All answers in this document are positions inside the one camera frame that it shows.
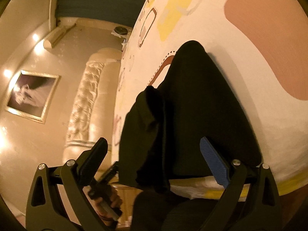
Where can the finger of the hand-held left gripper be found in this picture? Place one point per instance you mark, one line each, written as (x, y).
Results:
(109, 173)

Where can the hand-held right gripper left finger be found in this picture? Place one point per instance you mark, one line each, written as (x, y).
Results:
(92, 160)

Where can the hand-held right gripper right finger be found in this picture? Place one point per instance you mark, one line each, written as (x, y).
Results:
(215, 160)

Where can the black pants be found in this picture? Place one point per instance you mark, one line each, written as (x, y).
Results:
(192, 115)

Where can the person's left hand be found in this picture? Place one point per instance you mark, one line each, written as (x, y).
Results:
(115, 201)

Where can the cream tufted headboard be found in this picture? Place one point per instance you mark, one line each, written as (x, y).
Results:
(89, 110)

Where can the person's dark trouser leg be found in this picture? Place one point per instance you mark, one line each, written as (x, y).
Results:
(168, 211)

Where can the gold framed picture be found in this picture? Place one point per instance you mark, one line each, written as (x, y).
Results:
(31, 95)

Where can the patterned bed sheet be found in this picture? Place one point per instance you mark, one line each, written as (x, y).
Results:
(240, 60)

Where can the white air conditioner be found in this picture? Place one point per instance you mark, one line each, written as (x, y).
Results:
(57, 37)

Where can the small round fan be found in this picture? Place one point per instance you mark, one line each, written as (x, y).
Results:
(120, 30)

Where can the dark teal curtain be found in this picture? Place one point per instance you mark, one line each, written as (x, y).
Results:
(101, 2)

